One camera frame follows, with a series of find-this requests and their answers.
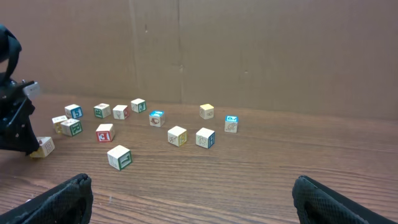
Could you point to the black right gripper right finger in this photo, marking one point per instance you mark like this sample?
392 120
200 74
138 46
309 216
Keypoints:
318 204

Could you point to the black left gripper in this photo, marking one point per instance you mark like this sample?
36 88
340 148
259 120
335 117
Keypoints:
16 130

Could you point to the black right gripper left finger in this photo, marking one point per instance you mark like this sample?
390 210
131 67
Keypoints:
69 202

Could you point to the yellow letter K block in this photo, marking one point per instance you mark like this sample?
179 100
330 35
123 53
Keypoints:
46 146

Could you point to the red side L block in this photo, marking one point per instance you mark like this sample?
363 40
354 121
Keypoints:
119 157

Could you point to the yellow side picture block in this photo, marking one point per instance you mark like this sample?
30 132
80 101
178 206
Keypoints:
57 123

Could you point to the plain white wooden block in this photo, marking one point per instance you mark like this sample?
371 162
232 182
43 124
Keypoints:
71 127

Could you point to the car picture wooden block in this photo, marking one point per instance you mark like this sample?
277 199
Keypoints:
73 111

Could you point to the red letter E block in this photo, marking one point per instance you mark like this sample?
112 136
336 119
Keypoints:
105 133

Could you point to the green letter B block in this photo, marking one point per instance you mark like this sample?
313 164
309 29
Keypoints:
102 110

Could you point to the ice cream picture block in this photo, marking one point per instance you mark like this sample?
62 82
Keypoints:
120 112

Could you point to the blue top far block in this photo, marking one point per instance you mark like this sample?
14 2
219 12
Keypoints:
231 124

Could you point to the far white wooden block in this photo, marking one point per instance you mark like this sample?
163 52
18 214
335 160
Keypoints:
138 105

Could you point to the blue top picture block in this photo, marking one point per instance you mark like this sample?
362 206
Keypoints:
157 118

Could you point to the green side violin block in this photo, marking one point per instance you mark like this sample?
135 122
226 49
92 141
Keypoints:
177 136

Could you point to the red side picture block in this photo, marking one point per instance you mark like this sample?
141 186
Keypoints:
205 138

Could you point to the yellow top wooden block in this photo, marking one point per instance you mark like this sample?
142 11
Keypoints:
206 111

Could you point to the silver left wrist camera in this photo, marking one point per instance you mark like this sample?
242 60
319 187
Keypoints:
31 91

